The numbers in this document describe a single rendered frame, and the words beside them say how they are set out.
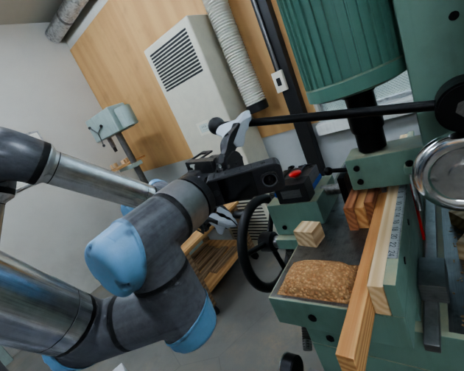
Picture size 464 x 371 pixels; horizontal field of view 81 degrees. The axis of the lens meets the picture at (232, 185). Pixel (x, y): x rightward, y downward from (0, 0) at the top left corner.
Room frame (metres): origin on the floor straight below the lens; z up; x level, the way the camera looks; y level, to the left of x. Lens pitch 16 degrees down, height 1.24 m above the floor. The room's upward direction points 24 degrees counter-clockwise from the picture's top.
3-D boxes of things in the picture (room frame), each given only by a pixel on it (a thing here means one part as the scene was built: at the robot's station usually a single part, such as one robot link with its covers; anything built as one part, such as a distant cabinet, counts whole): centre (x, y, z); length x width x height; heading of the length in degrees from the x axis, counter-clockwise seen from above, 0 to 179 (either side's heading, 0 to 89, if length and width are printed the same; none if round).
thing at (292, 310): (0.59, -0.22, 0.87); 0.61 x 0.30 x 0.06; 139
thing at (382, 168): (0.49, -0.30, 0.99); 0.14 x 0.07 x 0.09; 49
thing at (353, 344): (0.44, -0.23, 0.92); 0.59 x 0.02 x 0.04; 139
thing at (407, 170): (0.43, -0.30, 0.97); 0.02 x 0.02 x 0.10; 49
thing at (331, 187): (0.59, -0.22, 0.95); 0.09 x 0.07 x 0.09; 139
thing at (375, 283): (0.51, -0.31, 0.92); 0.60 x 0.02 x 0.05; 139
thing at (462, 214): (0.48, -0.43, 0.82); 0.04 x 0.04 x 0.03; 83
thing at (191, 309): (0.32, 0.15, 1.02); 0.11 x 0.08 x 0.11; 83
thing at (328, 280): (0.39, -0.07, 0.91); 0.12 x 0.09 x 0.03; 49
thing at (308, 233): (0.51, -0.11, 0.92); 0.04 x 0.04 x 0.04; 39
